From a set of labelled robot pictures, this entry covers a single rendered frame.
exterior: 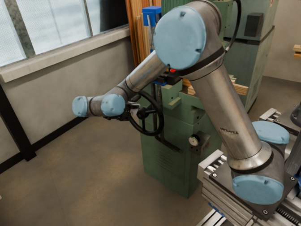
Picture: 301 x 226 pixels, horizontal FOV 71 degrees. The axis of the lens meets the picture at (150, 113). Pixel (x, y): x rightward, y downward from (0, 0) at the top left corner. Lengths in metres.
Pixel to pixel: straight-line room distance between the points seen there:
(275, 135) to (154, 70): 0.41
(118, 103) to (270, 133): 0.48
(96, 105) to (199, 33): 0.45
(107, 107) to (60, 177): 1.44
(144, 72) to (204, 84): 0.28
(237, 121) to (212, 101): 0.08
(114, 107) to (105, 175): 1.30
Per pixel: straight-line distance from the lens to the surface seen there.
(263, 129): 0.72
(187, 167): 1.49
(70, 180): 2.04
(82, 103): 0.78
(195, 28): 0.44
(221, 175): 0.86
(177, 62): 0.46
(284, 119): 1.23
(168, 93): 1.09
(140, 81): 0.75
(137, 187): 1.83
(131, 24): 2.75
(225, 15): 1.32
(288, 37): 3.54
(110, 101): 0.71
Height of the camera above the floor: 1.47
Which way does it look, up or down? 34 degrees down
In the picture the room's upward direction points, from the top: 4 degrees counter-clockwise
